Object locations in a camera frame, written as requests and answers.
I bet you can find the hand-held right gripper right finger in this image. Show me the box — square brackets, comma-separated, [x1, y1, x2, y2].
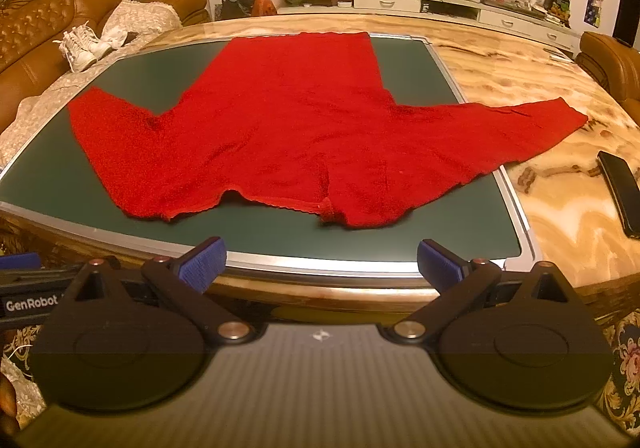
[384, 238, 582, 347]

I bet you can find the white sneaker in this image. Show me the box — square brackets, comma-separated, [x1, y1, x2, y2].
[74, 22, 114, 56]
[58, 28, 99, 73]

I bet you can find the brown leather sofa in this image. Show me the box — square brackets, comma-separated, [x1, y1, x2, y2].
[0, 0, 211, 135]

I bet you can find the brown leather armchair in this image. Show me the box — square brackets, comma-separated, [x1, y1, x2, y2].
[575, 31, 640, 125]

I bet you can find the red knit sweater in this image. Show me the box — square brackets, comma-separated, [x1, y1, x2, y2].
[67, 31, 589, 229]

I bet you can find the cream lace sofa cover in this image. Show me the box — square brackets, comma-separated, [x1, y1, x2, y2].
[0, 0, 184, 169]

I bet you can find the black bag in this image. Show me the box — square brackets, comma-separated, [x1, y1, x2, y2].
[219, 0, 259, 21]

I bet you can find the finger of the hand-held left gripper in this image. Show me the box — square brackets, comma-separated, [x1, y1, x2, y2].
[0, 253, 42, 271]

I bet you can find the black smartphone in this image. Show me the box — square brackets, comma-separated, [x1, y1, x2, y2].
[597, 150, 640, 240]

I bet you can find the white TV cabinet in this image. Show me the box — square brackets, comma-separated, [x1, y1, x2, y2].
[277, 0, 584, 53]

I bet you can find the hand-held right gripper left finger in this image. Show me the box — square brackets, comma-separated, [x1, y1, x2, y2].
[64, 237, 257, 347]

